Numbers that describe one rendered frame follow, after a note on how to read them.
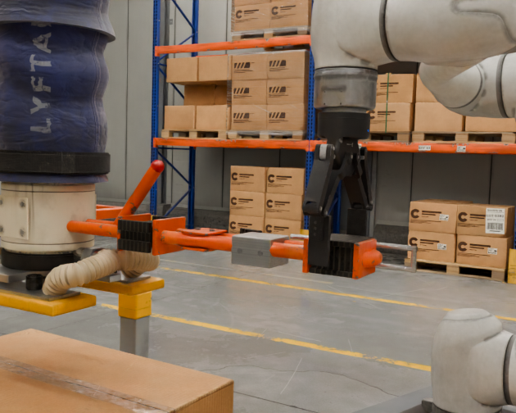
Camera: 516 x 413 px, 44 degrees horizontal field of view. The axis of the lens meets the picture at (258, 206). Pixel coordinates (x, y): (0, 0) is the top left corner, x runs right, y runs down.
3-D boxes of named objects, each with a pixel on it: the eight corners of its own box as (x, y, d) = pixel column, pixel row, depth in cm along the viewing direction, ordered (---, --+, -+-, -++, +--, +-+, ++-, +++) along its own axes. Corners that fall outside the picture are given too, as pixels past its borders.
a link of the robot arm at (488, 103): (431, 54, 133) (498, 45, 125) (459, 70, 148) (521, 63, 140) (430, 117, 133) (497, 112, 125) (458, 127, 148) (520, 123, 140)
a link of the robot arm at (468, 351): (445, 387, 160) (444, 299, 159) (522, 400, 149) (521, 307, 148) (420, 407, 147) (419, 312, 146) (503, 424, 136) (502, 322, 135)
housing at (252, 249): (228, 264, 99) (229, 235, 98) (251, 258, 104) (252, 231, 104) (269, 270, 95) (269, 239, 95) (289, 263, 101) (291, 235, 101)
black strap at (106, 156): (-43, 170, 117) (-43, 147, 117) (55, 169, 138) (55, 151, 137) (44, 175, 106) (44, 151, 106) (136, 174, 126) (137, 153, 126)
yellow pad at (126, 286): (7, 274, 136) (7, 251, 135) (45, 268, 144) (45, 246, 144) (132, 297, 119) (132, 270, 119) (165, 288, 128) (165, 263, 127)
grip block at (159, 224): (113, 251, 108) (113, 216, 108) (150, 245, 117) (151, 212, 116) (152, 256, 104) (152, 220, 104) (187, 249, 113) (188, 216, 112)
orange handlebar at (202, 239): (-54, 221, 133) (-54, 204, 133) (57, 212, 159) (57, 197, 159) (373, 275, 87) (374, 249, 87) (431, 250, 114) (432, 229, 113)
